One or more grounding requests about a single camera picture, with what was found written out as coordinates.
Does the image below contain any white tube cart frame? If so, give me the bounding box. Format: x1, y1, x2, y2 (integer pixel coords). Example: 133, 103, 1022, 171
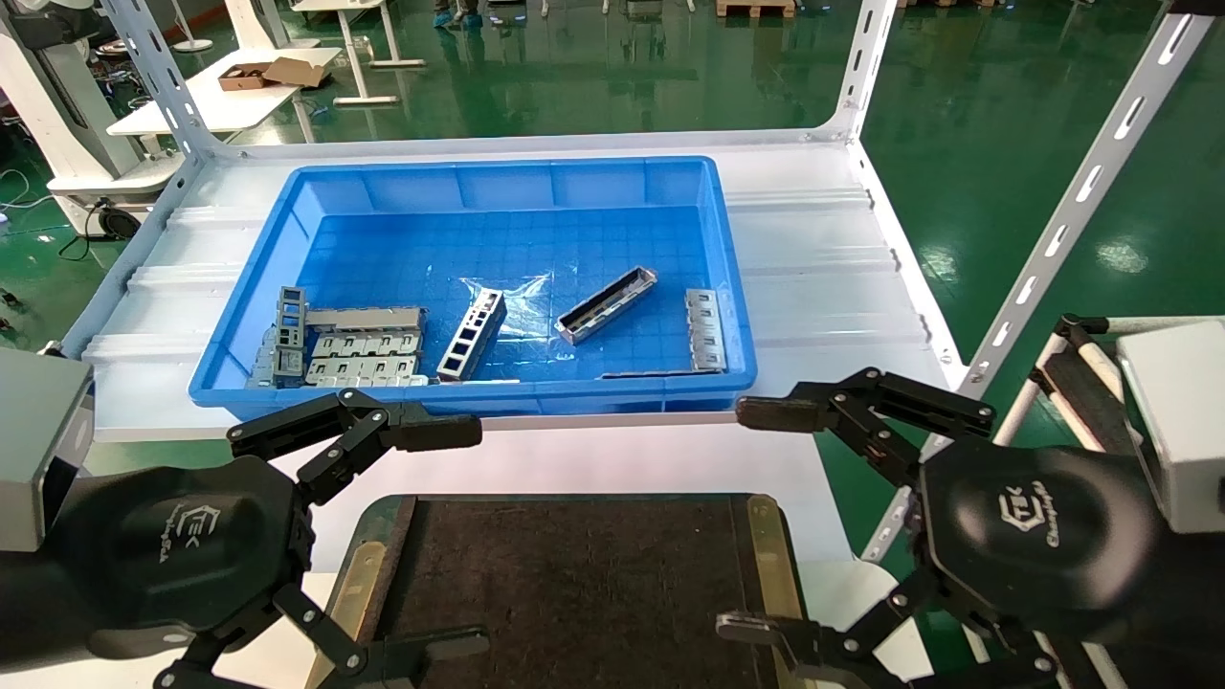
995, 314, 1225, 460

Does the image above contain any white slotted metal shelf rack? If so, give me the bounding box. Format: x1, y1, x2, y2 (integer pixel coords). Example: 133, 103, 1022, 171
0, 0, 1225, 566

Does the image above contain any perforated metal bracket part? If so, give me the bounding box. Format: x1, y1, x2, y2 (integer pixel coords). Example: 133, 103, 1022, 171
436, 289, 507, 382

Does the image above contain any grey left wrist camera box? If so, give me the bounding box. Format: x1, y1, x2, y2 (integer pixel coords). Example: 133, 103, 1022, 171
0, 346, 95, 554

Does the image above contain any white machine with black wheel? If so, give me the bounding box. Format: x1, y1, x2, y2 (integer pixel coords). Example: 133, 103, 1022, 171
0, 0, 185, 242

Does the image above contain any open cardboard box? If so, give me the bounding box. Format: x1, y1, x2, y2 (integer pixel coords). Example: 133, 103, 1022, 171
218, 56, 327, 93

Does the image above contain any flat tabbed metal plate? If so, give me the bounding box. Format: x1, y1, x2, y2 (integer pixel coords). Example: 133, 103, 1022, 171
311, 330, 424, 358
304, 356, 424, 384

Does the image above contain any white table with pedestal legs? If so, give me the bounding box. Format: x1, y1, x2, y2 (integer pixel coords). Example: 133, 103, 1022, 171
292, 0, 427, 106

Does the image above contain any dark work mat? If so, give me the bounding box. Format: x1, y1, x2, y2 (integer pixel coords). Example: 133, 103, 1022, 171
321, 493, 814, 689

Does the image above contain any flat slotted metal plate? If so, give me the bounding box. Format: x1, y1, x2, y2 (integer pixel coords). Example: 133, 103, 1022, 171
684, 287, 728, 372

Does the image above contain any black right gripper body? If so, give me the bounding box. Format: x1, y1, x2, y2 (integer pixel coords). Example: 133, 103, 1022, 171
919, 445, 1225, 671

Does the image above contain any grey upright perforated metal part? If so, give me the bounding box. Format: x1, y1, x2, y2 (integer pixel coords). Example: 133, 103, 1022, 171
271, 285, 309, 384

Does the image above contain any long metal channel part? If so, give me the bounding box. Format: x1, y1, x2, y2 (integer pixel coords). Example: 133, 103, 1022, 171
555, 266, 658, 345

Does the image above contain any white table with cardboard box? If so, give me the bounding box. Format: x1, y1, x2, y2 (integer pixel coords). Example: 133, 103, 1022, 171
105, 46, 344, 144

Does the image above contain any small bent metal plate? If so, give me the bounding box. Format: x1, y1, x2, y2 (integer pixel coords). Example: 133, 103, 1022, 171
247, 330, 278, 389

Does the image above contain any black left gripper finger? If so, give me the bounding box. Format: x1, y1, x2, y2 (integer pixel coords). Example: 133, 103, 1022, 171
153, 586, 491, 689
228, 388, 482, 508

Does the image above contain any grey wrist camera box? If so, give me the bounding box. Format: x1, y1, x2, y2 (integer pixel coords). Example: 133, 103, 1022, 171
1115, 321, 1225, 534
0, 346, 95, 554

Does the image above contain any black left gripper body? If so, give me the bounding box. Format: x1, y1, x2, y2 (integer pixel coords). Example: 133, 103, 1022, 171
0, 455, 317, 663

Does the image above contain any blue plastic bin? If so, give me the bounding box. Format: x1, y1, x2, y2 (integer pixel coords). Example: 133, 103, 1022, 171
188, 156, 759, 422

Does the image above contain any clear plastic film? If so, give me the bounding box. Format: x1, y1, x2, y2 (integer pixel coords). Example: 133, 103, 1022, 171
459, 273, 580, 360

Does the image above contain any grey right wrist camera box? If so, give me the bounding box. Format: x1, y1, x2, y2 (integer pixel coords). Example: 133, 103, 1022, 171
1115, 321, 1225, 534

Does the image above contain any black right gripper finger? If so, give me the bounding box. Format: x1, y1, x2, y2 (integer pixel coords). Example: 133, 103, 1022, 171
735, 367, 996, 489
716, 565, 1054, 689

